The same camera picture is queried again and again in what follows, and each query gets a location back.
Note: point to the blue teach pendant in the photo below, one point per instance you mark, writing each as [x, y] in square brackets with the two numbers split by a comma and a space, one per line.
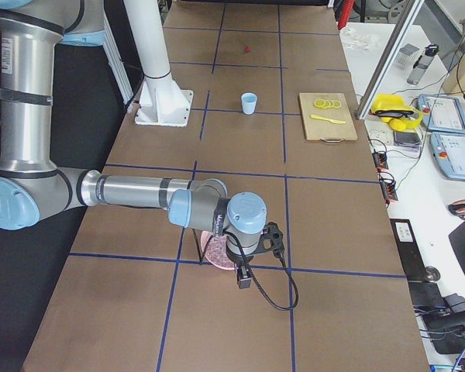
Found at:
[449, 152]
[442, 113]

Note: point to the light blue plastic cup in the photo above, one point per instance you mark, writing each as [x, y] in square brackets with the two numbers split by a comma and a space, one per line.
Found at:
[248, 103]

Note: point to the grey water bottle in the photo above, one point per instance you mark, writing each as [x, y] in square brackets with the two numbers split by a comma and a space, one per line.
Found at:
[422, 64]

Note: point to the clear plastic bag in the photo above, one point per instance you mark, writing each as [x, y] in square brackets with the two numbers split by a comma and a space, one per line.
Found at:
[353, 39]

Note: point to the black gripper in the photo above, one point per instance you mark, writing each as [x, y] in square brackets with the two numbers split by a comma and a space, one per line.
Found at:
[240, 262]

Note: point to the wooden cutting board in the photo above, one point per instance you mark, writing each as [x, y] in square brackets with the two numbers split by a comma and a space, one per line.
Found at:
[336, 108]

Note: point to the upper blue teach pendant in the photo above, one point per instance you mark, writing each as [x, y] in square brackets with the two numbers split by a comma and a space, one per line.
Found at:
[442, 113]

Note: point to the lemon slice nearest handle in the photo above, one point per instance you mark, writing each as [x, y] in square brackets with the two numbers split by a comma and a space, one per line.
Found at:
[320, 103]

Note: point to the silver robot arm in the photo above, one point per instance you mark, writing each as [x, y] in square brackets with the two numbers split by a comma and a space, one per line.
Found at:
[33, 187]

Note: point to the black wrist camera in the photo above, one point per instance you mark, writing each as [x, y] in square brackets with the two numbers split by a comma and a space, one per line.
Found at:
[272, 239]

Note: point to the pink bowl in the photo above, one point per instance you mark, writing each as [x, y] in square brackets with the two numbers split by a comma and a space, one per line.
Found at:
[204, 239]

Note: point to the black power strip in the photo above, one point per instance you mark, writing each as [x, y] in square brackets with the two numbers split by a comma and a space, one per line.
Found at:
[386, 179]

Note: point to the yellow bag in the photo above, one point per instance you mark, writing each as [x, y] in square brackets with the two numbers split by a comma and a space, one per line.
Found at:
[392, 110]

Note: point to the lower blue teach pendant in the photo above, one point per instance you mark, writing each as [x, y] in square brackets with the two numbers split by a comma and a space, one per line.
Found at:
[449, 152]

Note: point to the pile of clear ice cubes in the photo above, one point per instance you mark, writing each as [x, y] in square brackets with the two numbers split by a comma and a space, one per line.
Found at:
[216, 252]

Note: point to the aluminium frame post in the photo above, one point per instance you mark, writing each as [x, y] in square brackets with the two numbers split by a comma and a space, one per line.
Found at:
[405, 21]

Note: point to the yellow plastic knife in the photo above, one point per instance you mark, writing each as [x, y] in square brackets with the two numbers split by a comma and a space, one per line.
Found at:
[325, 119]

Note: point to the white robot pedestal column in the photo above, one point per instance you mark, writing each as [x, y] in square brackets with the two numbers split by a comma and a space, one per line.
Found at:
[161, 102]

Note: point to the black computer mouse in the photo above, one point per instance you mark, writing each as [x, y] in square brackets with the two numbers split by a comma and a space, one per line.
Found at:
[456, 209]

